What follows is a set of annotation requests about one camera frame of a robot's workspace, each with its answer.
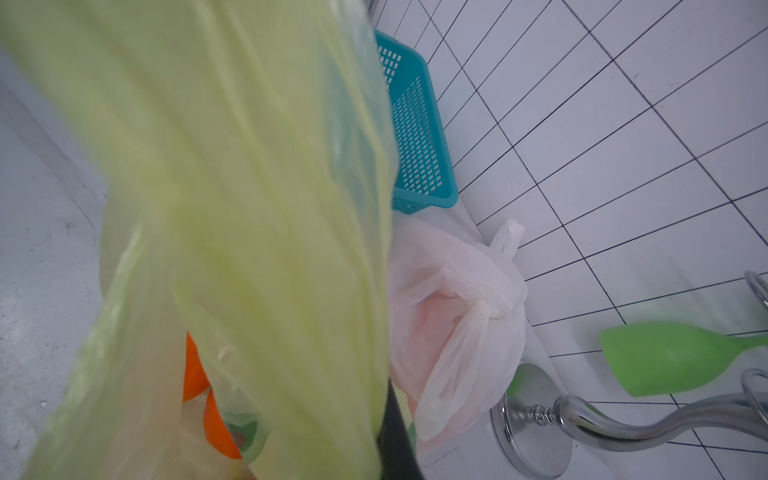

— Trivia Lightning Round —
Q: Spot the green plastic wine glass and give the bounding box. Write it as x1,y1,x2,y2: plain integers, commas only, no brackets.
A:
599,321,767,397

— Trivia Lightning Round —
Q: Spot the chrome glass holder stand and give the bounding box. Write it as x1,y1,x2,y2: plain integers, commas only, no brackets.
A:
490,271,767,479

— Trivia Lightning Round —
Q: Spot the teal plastic basket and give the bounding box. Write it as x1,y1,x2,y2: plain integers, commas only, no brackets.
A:
375,31,459,214

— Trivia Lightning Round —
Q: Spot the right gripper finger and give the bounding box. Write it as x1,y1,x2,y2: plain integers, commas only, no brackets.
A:
377,383,424,480

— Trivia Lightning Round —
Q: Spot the white printed plastic bag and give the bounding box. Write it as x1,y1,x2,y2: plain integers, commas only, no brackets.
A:
388,212,528,457

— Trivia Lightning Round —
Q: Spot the green plastic bag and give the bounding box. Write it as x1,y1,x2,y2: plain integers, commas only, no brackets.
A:
1,1,397,479

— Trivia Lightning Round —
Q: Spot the orange two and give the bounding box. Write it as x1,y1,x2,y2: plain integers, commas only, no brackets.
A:
203,389,242,459

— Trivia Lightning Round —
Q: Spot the orange one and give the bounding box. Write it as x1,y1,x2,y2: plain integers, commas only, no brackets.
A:
183,335,210,402

